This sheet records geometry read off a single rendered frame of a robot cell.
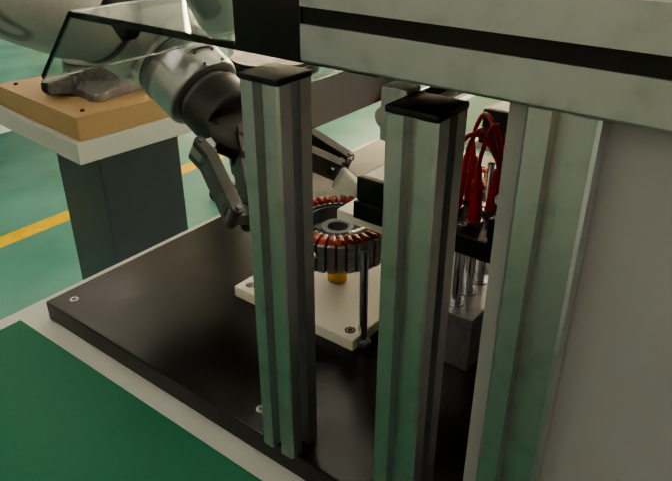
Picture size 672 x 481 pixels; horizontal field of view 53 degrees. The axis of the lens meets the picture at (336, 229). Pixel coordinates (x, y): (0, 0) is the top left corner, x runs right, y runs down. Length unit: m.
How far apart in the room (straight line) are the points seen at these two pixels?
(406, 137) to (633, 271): 0.12
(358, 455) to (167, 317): 0.25
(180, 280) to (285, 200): 0.35
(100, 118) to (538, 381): 1.02
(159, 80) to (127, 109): 0.55
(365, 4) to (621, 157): 0.12
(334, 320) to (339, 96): 0.26
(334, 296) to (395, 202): 0.33
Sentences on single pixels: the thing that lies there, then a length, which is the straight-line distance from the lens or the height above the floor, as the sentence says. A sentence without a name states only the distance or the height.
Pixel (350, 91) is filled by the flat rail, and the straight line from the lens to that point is 0.44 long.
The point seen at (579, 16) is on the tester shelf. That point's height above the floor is 1.11.
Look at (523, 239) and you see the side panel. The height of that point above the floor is 1.01.
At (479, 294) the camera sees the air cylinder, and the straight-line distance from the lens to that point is 0.61.
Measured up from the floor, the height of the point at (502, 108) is 0.92.
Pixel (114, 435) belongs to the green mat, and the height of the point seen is 0.75.
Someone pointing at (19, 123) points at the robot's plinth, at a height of 0.73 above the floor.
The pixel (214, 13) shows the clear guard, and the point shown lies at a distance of 0.50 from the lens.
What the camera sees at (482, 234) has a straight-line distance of 0.55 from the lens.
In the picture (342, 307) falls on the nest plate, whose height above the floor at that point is 0.78.
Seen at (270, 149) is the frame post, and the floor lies 1.01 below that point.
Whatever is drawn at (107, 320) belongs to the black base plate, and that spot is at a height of 0.77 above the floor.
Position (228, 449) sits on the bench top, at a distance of 0.57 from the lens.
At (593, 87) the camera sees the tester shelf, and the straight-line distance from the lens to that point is 0.27.
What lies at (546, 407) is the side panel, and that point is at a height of 0.93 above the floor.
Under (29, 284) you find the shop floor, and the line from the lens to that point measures 2.35.
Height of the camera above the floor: 1.15
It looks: 28 degrees down
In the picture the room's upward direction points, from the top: straight up
